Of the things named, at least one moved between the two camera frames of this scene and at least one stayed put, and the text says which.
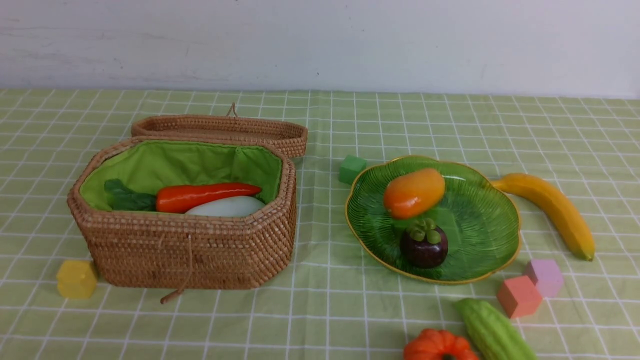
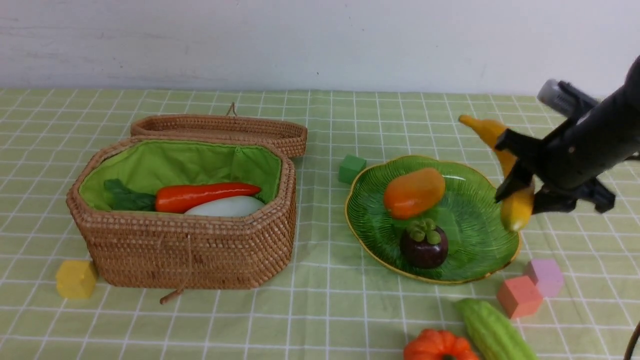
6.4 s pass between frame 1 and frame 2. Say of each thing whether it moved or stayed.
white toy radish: stayed
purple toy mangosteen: stayed
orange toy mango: stayed
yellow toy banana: moved
